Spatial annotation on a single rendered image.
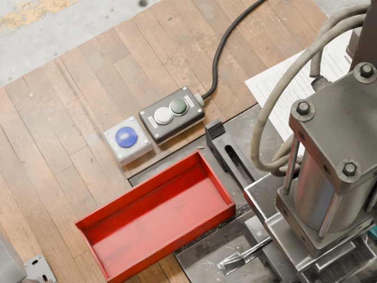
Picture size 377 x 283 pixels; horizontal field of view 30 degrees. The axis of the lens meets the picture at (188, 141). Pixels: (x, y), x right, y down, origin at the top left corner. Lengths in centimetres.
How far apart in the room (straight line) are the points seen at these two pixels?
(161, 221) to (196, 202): 7
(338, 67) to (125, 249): 53
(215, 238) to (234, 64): 35
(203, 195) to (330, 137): 64
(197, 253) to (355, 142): 64
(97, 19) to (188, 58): 119
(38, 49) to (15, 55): 8
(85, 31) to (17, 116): 117
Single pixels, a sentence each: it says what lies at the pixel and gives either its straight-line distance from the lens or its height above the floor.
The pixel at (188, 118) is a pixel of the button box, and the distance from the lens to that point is 129.
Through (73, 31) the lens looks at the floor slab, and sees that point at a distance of 253.
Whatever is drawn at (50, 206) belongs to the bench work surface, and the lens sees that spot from 130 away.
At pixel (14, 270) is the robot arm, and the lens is 80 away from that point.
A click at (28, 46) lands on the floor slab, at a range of 254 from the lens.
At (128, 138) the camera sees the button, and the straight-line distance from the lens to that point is 127.
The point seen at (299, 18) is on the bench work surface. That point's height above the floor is 90.
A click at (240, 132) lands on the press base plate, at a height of 90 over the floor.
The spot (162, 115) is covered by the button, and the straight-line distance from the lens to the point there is 128.
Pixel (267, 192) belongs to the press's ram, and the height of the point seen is 114.
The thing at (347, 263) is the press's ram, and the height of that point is 114.
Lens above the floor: 210
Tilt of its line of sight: 67 degrees down
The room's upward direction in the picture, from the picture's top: 9 degrees counter-clockwise
